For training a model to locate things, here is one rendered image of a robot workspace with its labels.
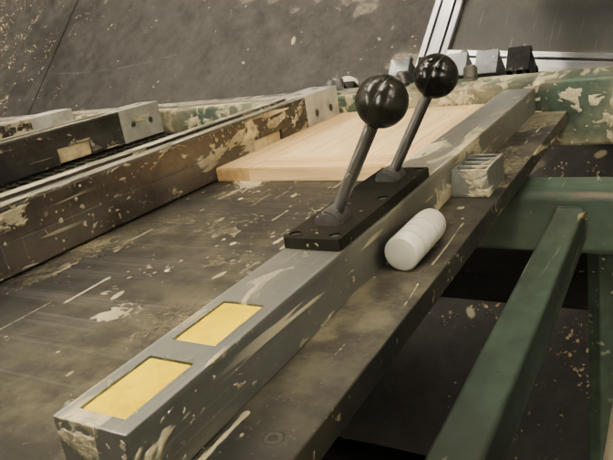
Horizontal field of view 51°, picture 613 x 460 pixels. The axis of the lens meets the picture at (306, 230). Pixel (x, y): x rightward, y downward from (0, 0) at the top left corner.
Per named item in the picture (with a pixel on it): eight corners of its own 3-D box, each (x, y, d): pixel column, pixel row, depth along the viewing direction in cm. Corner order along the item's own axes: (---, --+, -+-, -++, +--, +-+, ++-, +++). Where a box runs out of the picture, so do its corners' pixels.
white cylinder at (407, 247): (420, 273, 51) (450, 237, 57) (416, 238, 50) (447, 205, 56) (385, 270, 52) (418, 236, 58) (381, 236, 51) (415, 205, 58)
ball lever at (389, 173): (410, 191, 62) (471, 61, 55) (396, 203, 59) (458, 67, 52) (377, 172, 63) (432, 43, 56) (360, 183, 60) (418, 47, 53)
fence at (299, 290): (535, 111, 106) (535, 88, 105) (145, 507, 30) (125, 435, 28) (504, 113, 109) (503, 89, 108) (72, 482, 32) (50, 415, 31)
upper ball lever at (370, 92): (358, 235, 52) (425, 84, 45) (337, 252, 49) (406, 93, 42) (320, 212, 53) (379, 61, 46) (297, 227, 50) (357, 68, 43)
